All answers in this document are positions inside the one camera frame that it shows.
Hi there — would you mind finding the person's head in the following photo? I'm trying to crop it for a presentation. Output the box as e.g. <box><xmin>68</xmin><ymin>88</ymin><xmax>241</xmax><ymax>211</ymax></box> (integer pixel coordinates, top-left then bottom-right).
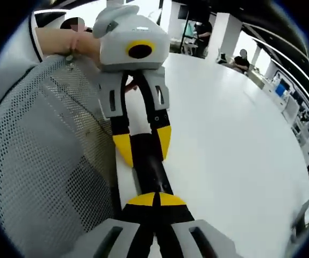
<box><xmin>60</xmin><ymin>17</ymin><xmax>93</xmax><ymax>33</ymax></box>

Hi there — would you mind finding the blue box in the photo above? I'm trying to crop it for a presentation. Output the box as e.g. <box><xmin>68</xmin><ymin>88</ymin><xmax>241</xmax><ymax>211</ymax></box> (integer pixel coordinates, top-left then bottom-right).
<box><xmin>274</xmin><ymin>82</ymin><xmax>288</xmax><ymax>97</ymax></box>

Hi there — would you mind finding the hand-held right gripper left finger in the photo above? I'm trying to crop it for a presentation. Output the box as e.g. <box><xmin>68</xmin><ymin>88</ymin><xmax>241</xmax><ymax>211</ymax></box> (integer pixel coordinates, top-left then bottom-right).
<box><xmin>73</xmin><ymin>191</ymin><xmax>159</xmax><ymax>258</ymax></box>

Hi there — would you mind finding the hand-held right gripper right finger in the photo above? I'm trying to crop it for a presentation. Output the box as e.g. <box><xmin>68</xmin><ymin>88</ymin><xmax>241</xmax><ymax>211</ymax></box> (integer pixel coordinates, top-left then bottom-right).
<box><xmin>154</xmin><ymin>191</ymin><xmax>243</xmax><ymax>258</ymax></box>

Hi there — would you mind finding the grey mesh office chair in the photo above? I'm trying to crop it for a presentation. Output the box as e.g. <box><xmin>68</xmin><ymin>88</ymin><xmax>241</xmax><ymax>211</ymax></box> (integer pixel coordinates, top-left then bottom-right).
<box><xmin>0</xmin><ymin>53</ymin><xmax>123</xmax><ymax>258</ymax></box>

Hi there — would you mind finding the black remote control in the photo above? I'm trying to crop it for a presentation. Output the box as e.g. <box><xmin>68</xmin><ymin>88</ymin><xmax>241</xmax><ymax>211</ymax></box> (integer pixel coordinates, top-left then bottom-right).
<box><xmin>128</xmin><ymin>132</ymin><xmax>175</xmax><ymax>195</ymax></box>

